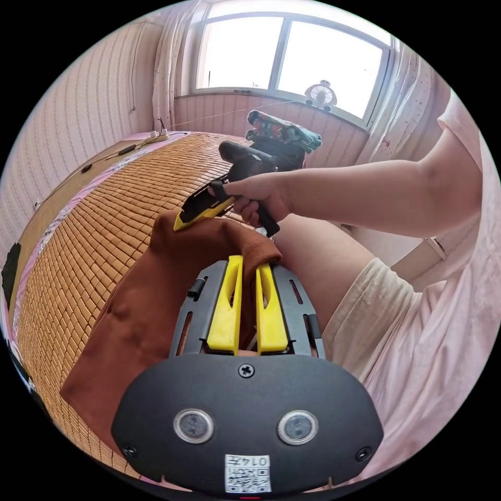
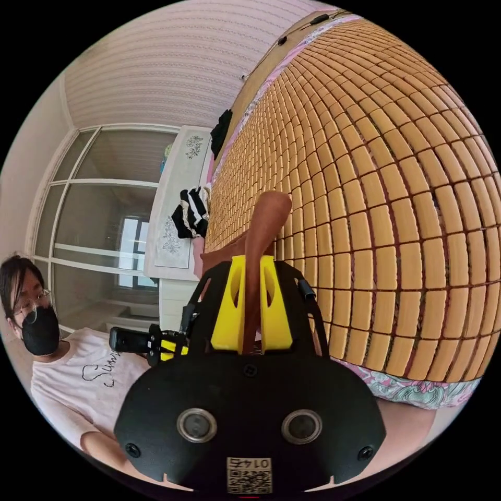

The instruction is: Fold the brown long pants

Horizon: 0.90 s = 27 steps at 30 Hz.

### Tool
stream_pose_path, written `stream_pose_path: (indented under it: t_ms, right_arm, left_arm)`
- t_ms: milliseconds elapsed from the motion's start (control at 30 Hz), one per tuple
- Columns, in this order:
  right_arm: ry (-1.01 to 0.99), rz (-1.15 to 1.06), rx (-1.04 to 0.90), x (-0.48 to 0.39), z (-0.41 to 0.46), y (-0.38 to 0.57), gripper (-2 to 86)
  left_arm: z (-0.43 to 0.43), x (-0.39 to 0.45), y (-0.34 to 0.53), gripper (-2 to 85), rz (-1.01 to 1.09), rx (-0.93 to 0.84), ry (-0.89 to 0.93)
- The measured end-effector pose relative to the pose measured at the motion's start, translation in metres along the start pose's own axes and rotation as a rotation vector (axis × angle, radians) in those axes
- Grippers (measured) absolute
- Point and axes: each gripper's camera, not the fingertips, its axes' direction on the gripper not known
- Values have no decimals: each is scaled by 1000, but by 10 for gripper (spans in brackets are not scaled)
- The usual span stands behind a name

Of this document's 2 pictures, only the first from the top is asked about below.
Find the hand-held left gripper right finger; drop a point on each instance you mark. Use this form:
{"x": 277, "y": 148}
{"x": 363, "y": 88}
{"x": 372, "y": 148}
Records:
{"x": 270, "y": 321}

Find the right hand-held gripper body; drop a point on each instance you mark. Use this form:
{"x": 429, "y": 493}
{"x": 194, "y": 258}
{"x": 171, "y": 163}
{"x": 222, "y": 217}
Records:
{"x": 244, "y": 162}

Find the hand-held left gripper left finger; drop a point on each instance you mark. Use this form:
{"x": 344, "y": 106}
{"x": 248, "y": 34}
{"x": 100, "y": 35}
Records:
{"x": 224, "y": 313}

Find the brown long pants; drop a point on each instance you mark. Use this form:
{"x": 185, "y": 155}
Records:
{"x": 148, "y": 297}

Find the person's right forearm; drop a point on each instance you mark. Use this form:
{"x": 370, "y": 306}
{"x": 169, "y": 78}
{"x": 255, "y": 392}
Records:
{"x": 375, "y": 195}

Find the person's right hand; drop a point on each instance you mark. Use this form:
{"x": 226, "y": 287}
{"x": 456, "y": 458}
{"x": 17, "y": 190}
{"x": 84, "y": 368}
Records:
{"x": 266, "y": 195}

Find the pile of clothes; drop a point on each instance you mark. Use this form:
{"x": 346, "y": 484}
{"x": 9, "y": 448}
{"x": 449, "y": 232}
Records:
{"x": 285, "y": 131}

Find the bed with woven mat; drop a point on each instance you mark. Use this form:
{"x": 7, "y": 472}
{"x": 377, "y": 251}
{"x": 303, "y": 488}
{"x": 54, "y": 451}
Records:
{"x": 117, "y": 219}

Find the white power strip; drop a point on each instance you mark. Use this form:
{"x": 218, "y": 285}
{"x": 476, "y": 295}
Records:
{"x": 155, "y": 137}

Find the small white fan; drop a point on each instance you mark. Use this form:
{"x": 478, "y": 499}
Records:
{"x": 321, "y": 94}

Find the window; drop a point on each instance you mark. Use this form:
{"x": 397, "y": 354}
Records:
{"x": 289, "y": 55}

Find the white dotted curtain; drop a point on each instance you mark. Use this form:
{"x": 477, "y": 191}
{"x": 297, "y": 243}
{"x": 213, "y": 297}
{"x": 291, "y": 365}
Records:
{"x": 407, "y": 101}
{"x": 172, "y": 66}

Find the person's body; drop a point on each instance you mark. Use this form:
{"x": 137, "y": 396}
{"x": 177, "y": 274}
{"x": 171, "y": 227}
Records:
{"x": 411, "y": 332}

